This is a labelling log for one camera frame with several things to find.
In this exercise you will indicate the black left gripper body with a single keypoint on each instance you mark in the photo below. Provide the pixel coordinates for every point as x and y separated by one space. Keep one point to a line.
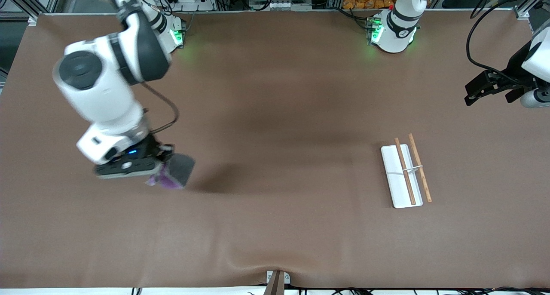
514 65

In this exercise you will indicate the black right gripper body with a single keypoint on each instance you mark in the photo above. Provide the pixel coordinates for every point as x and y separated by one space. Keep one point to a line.
151 149

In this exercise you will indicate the grey and purple towel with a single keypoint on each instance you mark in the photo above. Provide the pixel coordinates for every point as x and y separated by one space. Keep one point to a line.
180 170

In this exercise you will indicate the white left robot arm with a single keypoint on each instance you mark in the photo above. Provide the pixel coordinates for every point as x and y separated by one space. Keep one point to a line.
395 32

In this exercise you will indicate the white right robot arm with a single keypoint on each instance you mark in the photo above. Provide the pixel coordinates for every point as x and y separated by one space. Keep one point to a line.
103 93

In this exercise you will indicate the brown table mat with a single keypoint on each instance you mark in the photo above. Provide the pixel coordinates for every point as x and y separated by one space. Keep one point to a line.
279 200

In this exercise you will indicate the white rectangular tray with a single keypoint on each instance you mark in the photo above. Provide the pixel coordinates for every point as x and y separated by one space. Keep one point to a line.
397 174

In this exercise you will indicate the white electronics box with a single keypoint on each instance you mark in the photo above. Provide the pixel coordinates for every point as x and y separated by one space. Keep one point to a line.
279 5

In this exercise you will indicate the white corner bracket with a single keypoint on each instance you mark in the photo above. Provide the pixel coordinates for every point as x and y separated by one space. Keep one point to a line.
32 20
522 13

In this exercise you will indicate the metal bracket with brown post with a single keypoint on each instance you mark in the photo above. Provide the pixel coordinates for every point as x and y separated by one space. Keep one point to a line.
277 282

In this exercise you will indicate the aluminium frame beam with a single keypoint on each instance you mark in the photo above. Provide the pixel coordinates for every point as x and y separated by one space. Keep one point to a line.
25 0

